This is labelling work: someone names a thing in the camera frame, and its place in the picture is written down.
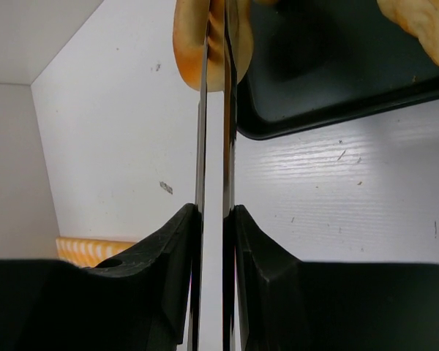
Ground small screw on table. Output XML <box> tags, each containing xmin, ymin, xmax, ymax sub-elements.
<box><xmin>160</xmin><ymin>181</ymin><xmax>173</xmax><ymax>195</ymax></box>

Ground black baking tray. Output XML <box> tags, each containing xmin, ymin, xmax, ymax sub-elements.
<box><xmin>237</xmin><ymin>0</ymin><xmax>439</xmax><ymax>140</ymax></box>

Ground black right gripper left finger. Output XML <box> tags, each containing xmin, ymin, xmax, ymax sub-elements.
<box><xmin>0</xmin><ymin>203</ymin><xmax>198</xmax><ymax>350</ymax></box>

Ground stainless steel tongs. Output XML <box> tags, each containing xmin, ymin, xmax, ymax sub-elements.
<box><xmin>187</xmin><ymin>1</ymin><xmax>239</xmax><ymax>350</ymax></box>

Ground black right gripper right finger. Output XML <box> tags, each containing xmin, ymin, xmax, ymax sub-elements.
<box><xmin>233</xmin><ymin>205</ymin><xmax>439</xmax><ymax>350</ymax></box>

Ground wedge-shaped bread slice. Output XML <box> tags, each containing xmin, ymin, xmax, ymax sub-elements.
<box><xmin>377</xmin><ymin>0</ymin><xmax>439</xmax><ymax>66</ymax></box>

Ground glazed ring donut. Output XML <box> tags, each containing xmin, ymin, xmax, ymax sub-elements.
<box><xmin>173</xmin><ymin>0</ymin><xmax>254</xmax><ymax>92</ymax></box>

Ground yellow checkered cloth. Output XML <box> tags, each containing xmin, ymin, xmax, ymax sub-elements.
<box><xmin>56</xmin><ymin>237</ymin><xmax>135</xmax><ymax>268</ymax></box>

